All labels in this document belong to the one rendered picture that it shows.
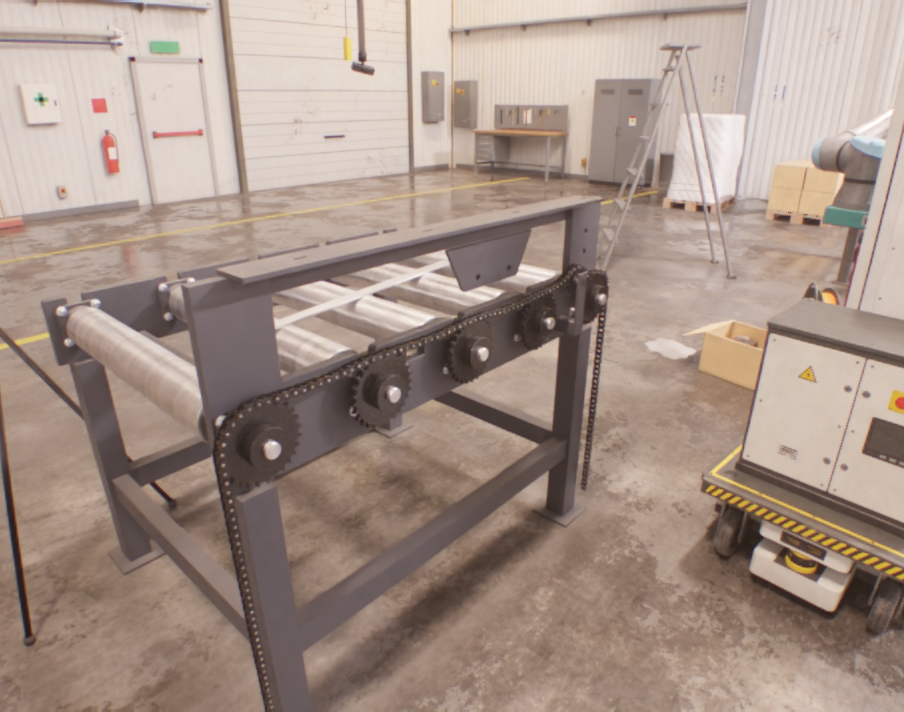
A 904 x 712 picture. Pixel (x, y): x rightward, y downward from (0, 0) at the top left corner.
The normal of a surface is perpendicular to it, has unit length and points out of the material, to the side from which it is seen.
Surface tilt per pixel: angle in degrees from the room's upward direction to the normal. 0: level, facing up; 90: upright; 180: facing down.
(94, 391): 90
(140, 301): 90
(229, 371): 90
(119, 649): 0
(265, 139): 90
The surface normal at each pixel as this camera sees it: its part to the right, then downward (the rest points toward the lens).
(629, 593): 0.00, -0.92
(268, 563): 0.74, 0.26
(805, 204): -0.67, 0.29
